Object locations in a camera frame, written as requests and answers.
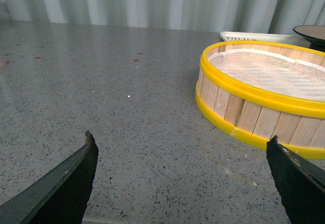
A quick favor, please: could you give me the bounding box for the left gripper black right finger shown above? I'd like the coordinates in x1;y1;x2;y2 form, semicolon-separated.
267;136;324;223

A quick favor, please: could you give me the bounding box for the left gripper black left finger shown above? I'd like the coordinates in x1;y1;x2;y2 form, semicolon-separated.
1;131;99;223

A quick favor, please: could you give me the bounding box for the cream rectangular serving tray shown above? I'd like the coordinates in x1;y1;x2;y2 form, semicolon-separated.
220;31;310;48

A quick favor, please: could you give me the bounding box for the brown plate with black rim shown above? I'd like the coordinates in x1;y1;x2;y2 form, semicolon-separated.
293;25;325;52

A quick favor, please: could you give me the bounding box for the yellow rimmed bamboo steamer basket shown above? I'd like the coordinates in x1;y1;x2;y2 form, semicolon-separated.
196;41;324;159

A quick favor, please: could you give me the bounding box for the white mesh steamer liner cloth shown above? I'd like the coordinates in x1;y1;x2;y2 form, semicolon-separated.
208;48;324;101

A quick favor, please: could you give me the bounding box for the grey pleated curtain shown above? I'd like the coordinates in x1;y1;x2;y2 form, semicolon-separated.
1;0;324;34

